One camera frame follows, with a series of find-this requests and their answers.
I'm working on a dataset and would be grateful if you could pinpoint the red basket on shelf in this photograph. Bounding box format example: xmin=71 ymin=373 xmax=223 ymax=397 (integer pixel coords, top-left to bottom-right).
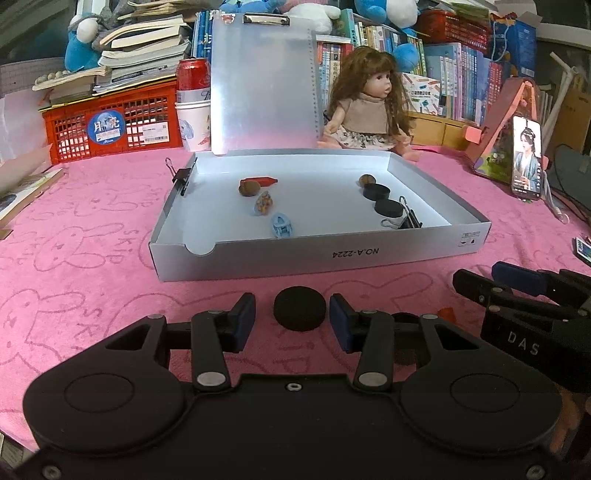
xmin=415 ymin=10 xmax=490 ymax=53

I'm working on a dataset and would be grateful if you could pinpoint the translucent clipboard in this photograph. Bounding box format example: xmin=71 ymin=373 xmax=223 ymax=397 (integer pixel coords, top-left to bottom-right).
xmin=211 ymin=11 xmax=322 ymax=155

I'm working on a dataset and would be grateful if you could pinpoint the blue white plush toy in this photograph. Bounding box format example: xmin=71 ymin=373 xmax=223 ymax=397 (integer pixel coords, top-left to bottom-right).
xmin=64 ymin=12 xmax=101 ymax=73

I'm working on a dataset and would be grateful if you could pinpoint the pink bunny towel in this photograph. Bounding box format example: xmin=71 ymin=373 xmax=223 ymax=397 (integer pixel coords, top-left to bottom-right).
xmin=1 ymin=150 xmax=590 ymax=449

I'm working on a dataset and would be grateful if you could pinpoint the white charging cable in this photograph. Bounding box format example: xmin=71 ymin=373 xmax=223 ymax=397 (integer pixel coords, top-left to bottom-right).
xmin=542 ymin=174 xmax=571 ymax=226

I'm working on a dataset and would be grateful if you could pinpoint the black round cap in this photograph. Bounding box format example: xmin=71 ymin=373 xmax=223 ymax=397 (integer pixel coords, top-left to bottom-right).
xmin=362 ymin=183 xmax=391 ymax=202

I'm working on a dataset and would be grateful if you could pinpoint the red soda can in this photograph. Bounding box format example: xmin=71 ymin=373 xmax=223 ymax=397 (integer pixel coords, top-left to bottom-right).
xmin=176 ymin=58 xmax=211 ymax=91

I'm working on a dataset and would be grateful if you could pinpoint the black round lid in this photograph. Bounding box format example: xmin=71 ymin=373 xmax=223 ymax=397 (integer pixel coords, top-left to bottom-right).
xmin=374 ymin=199 xmax=405 ymax=218

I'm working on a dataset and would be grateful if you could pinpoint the white paper cup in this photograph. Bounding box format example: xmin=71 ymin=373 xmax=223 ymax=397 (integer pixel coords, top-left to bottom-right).
xmin=175 ymin=88 xmax=211 ymax=152

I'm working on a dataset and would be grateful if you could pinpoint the colourful stationery box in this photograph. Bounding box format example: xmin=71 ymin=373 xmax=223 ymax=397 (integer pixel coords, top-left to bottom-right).
xmin=402 ymin=73 xmax=441 ymax=116

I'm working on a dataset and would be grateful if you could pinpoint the large black binder clip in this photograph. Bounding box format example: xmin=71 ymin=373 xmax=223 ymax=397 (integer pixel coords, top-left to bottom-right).
xmin=381 ymin=196 xmax=423 ymax=230

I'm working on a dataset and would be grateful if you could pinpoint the small brown nut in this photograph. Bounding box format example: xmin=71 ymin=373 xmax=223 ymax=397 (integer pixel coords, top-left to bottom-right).
xmin=358 ymin=174 xmax=377 ymax=188

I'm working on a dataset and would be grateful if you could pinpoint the pink phone stand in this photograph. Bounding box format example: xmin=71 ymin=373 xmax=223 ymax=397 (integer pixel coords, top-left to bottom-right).
xmin=465 ymin=77 xmax=548 ymax=184

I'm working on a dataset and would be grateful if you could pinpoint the row of upright books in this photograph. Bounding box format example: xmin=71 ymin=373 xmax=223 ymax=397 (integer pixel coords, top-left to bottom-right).
xmin=191 ymin=8 xmax=488 ymax=121

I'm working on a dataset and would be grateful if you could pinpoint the small blue plush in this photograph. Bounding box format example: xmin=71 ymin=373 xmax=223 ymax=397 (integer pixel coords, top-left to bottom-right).
xmin=219 ymin=0 xmax=286 ymax=13

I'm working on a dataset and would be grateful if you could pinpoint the stack of books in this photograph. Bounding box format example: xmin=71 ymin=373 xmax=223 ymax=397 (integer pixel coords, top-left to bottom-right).
xmin=32 ymin=15 xmax=190 ymax=111

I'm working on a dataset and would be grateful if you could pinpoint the grey cardboard box tray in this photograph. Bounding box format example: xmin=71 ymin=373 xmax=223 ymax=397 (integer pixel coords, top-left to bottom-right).
xmin=148 ymin=150 xmax=491 ymax=281

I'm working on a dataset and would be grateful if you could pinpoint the open book on left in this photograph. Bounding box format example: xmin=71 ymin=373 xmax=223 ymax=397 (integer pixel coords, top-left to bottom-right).
xmin=1 ymin=145 xmax=65 ymax=240

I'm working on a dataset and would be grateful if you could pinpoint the blue carton box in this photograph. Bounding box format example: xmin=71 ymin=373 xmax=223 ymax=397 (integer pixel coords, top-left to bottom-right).
xmin=490 ymin=12 xmax=539 ymax=78

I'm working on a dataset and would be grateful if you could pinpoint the light blue toy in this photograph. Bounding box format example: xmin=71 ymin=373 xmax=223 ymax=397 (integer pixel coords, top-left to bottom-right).
xmin=271 ymin=212 xmax=294 ymax=239

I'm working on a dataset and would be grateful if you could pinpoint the small brown blue figurine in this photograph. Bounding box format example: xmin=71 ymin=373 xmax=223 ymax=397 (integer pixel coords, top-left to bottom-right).
xmin=253 ymin=191 xmax=273 ymax=216

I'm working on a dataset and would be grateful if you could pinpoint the red plastic basket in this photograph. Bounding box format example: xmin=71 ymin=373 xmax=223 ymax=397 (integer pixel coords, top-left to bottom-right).
xmin=42 ymin=80 xmax=182 ymax=164

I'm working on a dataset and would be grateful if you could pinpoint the wooden drawer shelf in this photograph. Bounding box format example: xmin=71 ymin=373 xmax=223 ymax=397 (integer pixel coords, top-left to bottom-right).
xmin=408 ymin=112 xmax=473 ymax=151

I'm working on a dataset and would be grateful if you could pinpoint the black round disc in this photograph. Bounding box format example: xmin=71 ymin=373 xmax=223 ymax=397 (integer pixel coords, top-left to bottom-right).
xmin=273 ymin=286 xmax=327 ymax=332
xmin=393 ymin=312 xmax=430 ymax=368

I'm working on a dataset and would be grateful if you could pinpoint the black binder clip on edge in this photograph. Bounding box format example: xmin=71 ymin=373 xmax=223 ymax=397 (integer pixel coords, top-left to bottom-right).
xmin=164 ymin=155 xmax=197 ymax=196

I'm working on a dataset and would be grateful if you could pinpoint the big blue plush toy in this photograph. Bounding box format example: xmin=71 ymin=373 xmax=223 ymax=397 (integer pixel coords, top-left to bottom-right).
xmin=353 ymin=0 xmax=420 ymax=73

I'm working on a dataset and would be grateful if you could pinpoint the smartphone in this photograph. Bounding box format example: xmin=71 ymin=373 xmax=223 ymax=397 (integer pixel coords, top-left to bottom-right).
xmin=511 ymin=115 xmax=542 ymax=200

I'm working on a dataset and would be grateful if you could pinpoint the brown walnut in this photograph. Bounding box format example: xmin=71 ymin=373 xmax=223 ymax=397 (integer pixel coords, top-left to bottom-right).
xmin=238 ymin=180 xmax=260 ymax=197

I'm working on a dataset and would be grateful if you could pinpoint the red marker cap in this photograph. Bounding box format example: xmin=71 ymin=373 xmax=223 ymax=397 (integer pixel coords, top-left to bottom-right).
xmin=240 ymin=176 xmax=279 ymax=187

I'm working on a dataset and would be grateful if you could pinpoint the brown-haired baby doll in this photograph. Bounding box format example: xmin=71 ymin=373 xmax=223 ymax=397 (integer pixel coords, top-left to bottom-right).
xmin=318 ymin=46 xmax=420 ymax=162

